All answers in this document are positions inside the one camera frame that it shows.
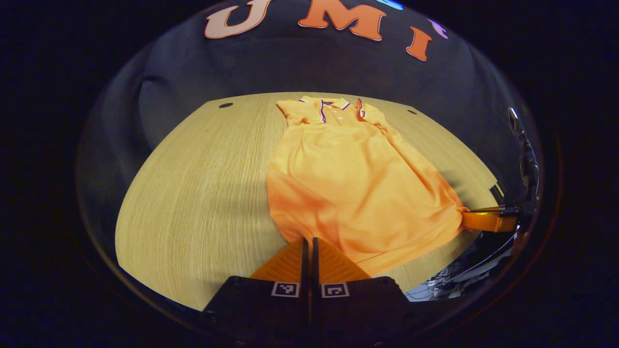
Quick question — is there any orange T-shirt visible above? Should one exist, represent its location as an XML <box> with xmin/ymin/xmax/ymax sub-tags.
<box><xmin>265</xmin><ymin>96</ymin><xmax>469</xmax><ymax>277</ymax></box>

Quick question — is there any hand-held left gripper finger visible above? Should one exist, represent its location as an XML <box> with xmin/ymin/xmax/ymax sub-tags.
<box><xmin>312</xmin><ymin>237</ymin><xmax>412</xmax><ymax>339</ymax></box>
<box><xmin>202</xmin><ymin>237</ymin><xmax>310</xmax><ymax>339</ymax></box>

